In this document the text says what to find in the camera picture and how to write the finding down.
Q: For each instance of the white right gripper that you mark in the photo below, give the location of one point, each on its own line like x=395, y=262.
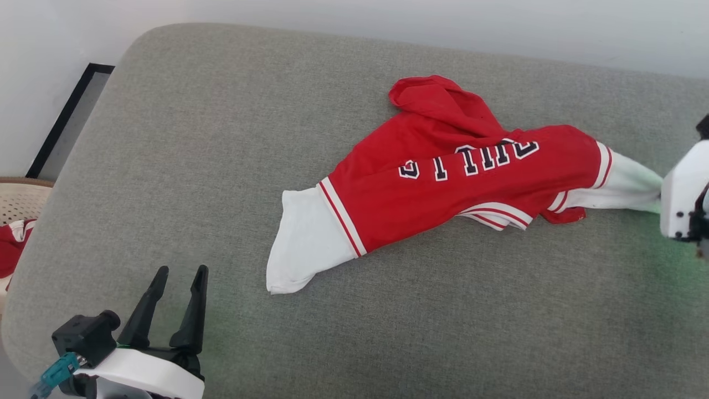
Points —
x=684, y=194

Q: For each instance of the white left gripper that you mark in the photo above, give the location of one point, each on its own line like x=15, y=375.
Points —
x=144, y=374

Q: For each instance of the red and white jersey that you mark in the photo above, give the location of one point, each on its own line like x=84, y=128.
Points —
x=432, y=194

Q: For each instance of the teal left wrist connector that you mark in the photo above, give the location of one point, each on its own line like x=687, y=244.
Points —
x=58, y=372

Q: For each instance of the grey fabric sofa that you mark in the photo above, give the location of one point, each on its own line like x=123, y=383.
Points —
x=221, y=166

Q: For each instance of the red garment in basket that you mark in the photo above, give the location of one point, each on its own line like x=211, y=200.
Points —
x=12, y=246

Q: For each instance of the beige woven laundry basket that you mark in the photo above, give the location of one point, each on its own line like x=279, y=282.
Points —
x=22, y=202

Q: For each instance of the black framed panel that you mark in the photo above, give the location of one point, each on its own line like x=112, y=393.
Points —
x=69, y=116

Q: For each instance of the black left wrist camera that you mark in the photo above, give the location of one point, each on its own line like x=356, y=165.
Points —
x=86, y=335

